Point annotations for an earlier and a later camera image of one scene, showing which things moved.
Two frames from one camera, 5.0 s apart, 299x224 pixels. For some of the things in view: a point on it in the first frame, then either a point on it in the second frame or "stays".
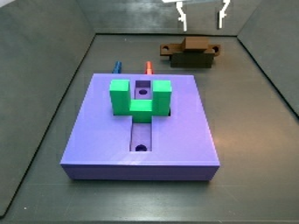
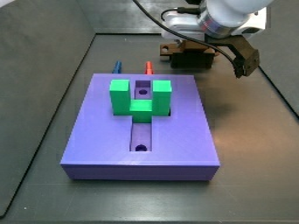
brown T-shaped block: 191,44 stays
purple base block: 171,149 stays
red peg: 148,68 stays
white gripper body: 172,1 to 185,23
